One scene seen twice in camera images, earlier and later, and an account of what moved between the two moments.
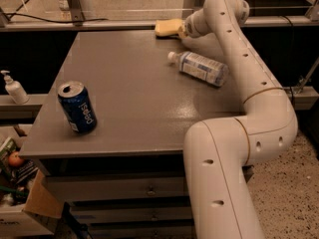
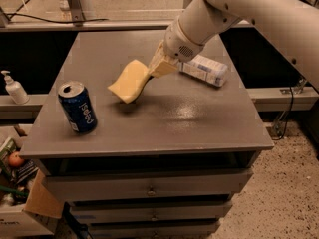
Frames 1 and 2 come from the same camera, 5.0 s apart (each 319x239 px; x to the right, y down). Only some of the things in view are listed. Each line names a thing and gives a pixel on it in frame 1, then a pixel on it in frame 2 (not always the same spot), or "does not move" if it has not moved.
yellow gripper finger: [181, 32] -> [162, 69]
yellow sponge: [168, 27] -> [130, 81]
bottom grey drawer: [142, 230] does not move
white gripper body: [190, 28] -> [177, 46]
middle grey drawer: [112, 213] does not move
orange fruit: [15, 160] does not move
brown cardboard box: [40, 200] does not move
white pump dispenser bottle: [15, 89] does not move
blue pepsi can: [78, 107] does not move
